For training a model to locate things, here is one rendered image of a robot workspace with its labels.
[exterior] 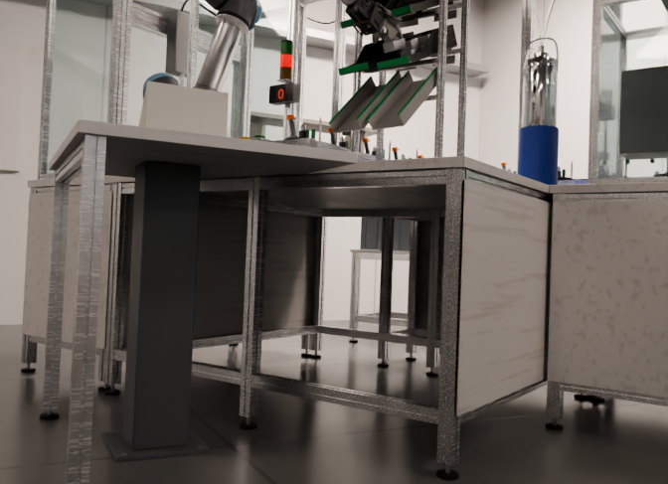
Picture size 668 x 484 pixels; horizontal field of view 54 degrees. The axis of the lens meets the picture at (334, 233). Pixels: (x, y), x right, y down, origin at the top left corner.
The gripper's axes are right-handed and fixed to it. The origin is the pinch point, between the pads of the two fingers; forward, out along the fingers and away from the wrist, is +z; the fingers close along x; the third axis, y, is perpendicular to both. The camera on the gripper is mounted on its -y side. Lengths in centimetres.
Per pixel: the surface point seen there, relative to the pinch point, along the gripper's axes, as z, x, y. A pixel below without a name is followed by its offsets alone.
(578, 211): 78, 35, 21
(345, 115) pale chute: 10.9, -20.6, 20.3
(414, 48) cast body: 8.5, 2.3, -1.2
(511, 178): 40, 30, 31
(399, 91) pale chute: 16.3, -5.4, 9.1
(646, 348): 100, 57, 61
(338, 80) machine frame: 78, -117, -67
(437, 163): 7, 28, 47
